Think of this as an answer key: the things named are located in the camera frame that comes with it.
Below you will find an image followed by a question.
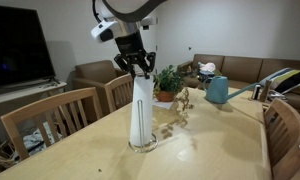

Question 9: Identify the white paper under pot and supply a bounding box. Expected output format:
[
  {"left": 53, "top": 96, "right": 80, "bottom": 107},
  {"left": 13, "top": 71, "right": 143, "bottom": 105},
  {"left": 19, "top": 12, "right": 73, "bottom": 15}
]
[{"left": 152, "top": 99, "right": 175, "bottom": 110}]

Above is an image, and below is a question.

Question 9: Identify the white television console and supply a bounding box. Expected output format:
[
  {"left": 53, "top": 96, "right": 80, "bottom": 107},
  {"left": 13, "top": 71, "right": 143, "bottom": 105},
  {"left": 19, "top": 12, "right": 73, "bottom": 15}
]
[{"left": 0, "top": 80, "right": 68, "bottom": 111}]

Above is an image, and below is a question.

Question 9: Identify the wicker basket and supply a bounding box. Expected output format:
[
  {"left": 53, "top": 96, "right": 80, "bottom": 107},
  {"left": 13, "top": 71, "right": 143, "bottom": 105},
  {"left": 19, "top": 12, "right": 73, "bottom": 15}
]
[{"left": 0, "top": 139, "right": 21, "bottom": 170}]

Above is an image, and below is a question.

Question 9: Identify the brown leather sofa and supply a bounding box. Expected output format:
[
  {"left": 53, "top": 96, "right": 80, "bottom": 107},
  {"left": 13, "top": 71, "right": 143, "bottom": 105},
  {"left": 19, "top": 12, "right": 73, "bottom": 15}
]
[{"left": 176, "top": 53, "right": 300, "bottom": 124}]

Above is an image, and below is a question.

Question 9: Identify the striped cushion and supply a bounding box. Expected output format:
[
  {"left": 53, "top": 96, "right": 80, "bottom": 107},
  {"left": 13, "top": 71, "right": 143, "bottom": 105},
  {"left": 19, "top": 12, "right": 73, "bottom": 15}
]
[{"left": 258, "top": 66, "right": 300, "bottom": 95}]

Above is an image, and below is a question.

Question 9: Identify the black metal can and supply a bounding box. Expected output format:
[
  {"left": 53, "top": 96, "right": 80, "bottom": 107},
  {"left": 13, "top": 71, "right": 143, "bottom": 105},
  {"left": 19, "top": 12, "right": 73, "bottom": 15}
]
[{"left": 251, "top": 83, "right": 262, "bottom": 100}]

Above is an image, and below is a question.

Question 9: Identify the green plant terracotta pot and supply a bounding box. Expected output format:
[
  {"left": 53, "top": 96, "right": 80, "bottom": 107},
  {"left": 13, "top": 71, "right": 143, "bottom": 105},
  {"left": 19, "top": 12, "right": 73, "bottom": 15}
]
[{"left": 153, "top": 64, "right": 194, "bottom": 111}]

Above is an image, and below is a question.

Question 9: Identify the white paper towel roll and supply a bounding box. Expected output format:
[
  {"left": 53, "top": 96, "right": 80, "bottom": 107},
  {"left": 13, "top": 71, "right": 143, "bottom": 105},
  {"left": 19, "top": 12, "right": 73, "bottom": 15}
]
[{"left": 129, "top": 73, "right": 155, "bottom": 148}]

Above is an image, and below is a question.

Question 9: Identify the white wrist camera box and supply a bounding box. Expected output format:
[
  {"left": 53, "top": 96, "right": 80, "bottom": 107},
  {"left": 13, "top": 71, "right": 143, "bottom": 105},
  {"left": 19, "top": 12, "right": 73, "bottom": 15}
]
[{"left": 90, "top": 18, "right": 121, "bottom": 44}]

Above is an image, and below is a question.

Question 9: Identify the brown leather armchair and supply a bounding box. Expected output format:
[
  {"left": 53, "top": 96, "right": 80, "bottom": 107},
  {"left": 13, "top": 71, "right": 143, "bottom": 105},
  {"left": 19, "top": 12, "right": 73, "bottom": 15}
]
[{"left": 72, "top": 59, "right": 138, "bottom": 116}]

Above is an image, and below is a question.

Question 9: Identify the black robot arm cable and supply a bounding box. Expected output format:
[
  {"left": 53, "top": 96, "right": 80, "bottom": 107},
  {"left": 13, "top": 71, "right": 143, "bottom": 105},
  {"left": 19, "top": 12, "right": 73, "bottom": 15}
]
[{"left": 91, "top": 0, "right": 103, "bottom": 23}]

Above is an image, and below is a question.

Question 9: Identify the black flat screen television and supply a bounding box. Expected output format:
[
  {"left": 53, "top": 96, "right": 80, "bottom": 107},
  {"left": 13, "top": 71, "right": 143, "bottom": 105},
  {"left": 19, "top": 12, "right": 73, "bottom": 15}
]
[{"left": 0, "top": 3, "right": 57, "bottom": 89}]

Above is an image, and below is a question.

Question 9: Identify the white black patterned cloth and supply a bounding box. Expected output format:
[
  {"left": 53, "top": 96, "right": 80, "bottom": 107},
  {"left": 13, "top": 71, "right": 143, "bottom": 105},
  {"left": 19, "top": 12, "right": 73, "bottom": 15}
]
[{"left": 21, "top": 121, "right": 63, "bottom": 158}]

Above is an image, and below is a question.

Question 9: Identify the teal watering can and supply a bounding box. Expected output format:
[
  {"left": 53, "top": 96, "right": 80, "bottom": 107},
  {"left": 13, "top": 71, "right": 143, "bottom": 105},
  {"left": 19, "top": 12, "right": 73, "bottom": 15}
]
[{"left": 202, "top": 75, "right": 259, "bottom": 104}]

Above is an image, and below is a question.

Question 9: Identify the wooden upright post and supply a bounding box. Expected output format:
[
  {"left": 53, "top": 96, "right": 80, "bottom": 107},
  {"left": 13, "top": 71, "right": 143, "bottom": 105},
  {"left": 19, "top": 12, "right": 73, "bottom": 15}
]
[{"left": 259, "top": 79, "right": 273, "bottom": 103}]

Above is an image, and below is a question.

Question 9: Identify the pink white clothes pile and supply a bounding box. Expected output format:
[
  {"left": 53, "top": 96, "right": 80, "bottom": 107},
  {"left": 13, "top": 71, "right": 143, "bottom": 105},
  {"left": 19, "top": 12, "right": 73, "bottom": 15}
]
[{"left": 196, "top": 61, "right": 223, "bottom": 83}]

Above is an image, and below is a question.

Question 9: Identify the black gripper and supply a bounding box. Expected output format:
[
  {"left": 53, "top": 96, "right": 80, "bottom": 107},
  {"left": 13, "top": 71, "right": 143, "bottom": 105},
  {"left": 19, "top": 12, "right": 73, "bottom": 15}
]
[{"left": 113, "top": 30, "right": 157, "bottom": 80}]

